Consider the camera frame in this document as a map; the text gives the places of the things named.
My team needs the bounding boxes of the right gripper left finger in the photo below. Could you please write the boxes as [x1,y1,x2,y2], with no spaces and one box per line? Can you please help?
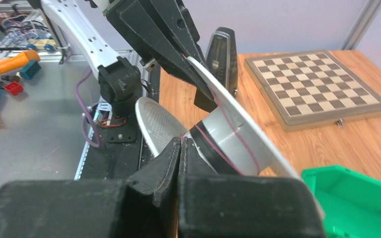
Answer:
[0,137,182,238]

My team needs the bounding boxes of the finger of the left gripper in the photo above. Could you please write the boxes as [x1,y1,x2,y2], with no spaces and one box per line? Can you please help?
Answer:
[151,0,206,66]
[106,0,213,100]

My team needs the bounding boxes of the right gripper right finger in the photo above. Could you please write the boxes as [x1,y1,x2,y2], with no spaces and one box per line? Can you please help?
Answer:
[178,138,325,238]

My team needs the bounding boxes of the thin pink wire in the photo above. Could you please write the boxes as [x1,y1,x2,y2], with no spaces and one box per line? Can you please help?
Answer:
[181,87,261,177]

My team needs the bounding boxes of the grey cable spool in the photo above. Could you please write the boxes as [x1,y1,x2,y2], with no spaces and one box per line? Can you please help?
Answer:
[135,57,300,179]

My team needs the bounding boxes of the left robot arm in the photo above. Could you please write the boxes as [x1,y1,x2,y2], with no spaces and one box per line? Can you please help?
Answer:
[30,0,213,117]

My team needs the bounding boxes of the black metronome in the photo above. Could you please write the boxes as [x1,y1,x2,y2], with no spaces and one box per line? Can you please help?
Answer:
[206,27,238,97]

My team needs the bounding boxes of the blue toy brick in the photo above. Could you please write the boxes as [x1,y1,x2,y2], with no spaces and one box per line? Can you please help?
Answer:
[19,60,41,80]

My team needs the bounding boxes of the red toy brick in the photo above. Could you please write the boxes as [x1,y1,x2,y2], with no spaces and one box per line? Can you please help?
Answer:
[4,81,24,96]

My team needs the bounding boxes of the green plastic bin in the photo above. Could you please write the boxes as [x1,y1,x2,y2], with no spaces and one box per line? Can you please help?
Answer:
[301,166,381,238]

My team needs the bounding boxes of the orange toy tool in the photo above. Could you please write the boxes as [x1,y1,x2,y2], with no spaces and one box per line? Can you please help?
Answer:
[0,50,41,75]

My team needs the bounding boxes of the wooden chessboard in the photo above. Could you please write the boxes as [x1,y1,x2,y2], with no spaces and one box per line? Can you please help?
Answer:
[244,50,381,131]

